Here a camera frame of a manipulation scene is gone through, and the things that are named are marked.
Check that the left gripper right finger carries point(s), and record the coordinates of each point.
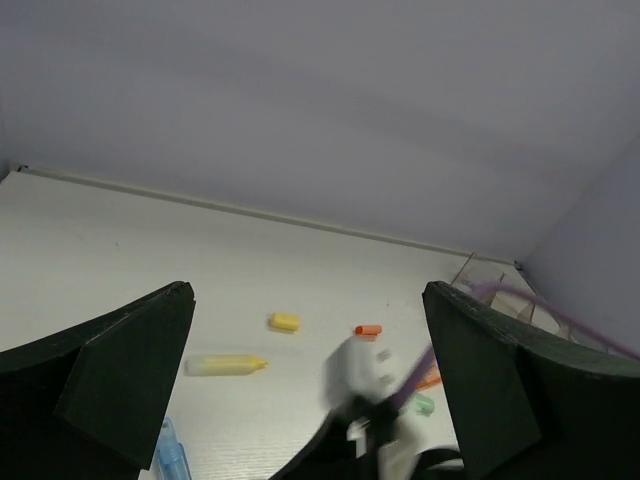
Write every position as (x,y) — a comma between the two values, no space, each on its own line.
(526,404)

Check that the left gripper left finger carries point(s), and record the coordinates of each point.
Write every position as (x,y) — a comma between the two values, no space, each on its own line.
(88,402)

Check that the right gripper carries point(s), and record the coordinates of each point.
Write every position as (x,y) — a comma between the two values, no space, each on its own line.
(355,442)

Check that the blue highlighter pen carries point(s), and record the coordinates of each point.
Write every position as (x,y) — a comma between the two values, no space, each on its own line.
(170,454)

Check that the orange highlighter pen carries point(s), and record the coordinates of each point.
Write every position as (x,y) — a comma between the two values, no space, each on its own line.
(430,379)

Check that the small orange marker cap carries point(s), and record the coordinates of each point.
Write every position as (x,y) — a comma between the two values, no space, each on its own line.
(368,331)

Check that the yellow highlighter body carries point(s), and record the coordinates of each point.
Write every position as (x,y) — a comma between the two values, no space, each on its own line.
(223,365)

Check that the clear compartment organizer tray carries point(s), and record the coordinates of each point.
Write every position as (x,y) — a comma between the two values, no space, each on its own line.
(477,271)

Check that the yellow marker cap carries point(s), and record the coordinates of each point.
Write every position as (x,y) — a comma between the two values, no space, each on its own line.
(284,322)

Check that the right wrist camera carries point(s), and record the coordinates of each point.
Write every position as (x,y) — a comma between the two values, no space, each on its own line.
(359,367)

